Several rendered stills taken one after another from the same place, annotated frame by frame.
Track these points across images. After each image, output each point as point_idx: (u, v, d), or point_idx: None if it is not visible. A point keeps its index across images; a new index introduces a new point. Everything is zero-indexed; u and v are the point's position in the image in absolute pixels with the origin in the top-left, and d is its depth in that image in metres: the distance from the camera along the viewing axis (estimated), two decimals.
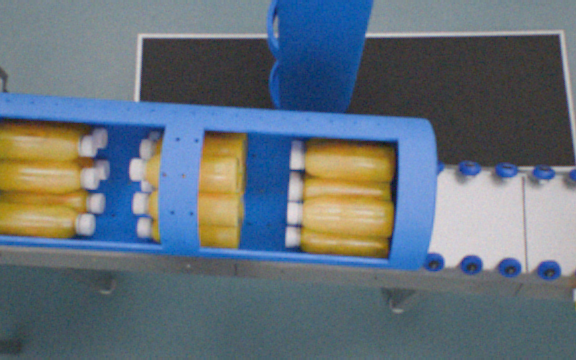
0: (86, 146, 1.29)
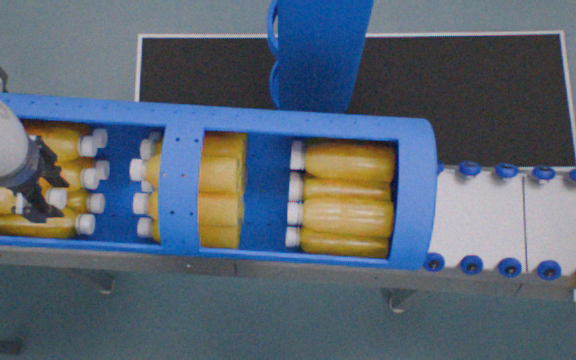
0: (86, 146, 1.29)
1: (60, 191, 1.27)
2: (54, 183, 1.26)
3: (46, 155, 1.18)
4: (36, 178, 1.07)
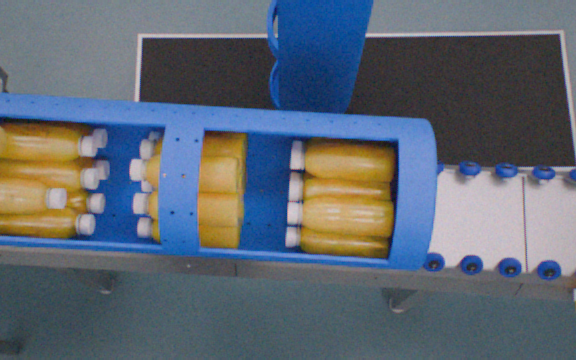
0: (86, 146, 1.29)
1: (59, 190, 1.27)
2: None
3: None
4: None
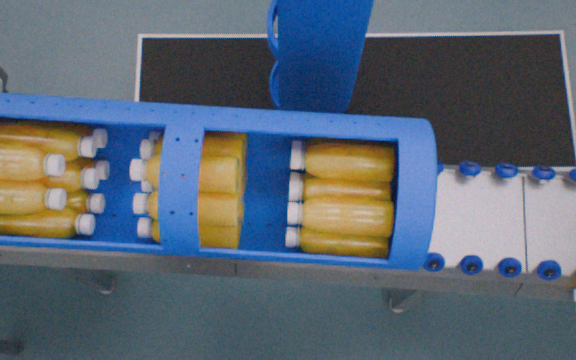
0: (86, 146, 1.29)
1: (59, 191, 1.26)
2: None
3: None
4: None
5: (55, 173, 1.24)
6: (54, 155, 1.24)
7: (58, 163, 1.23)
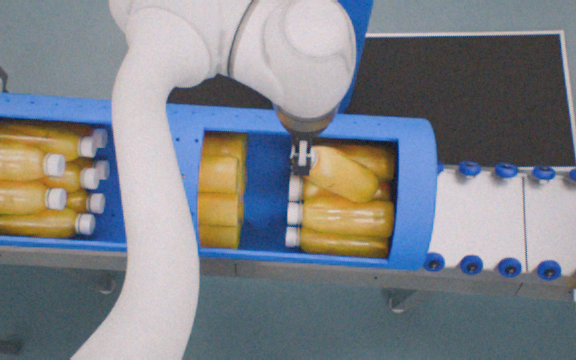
0: (86, 146, 1.29)
1: (59, 191, 1.26)
2: None
3: None
4: (328, 123, 0.92)
5: (55, 173, 1.24)
6: (54, 155, 1.24)
7: (58, 163, 1.23)
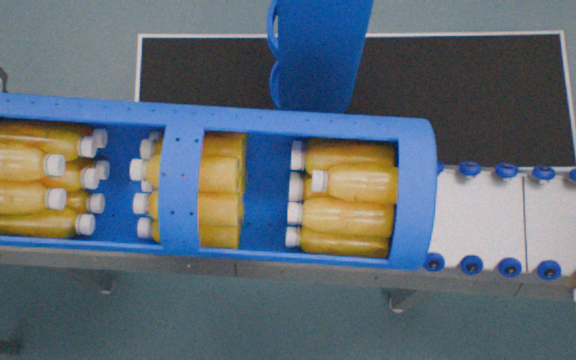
0: (86, 146, 1.29)
1: (59, 191, 1.26)
2: None
3: None
4: None
5: (55, 173, 1.24)
6: (54, 155, 1.24)
7: (58, 163, 1.23)
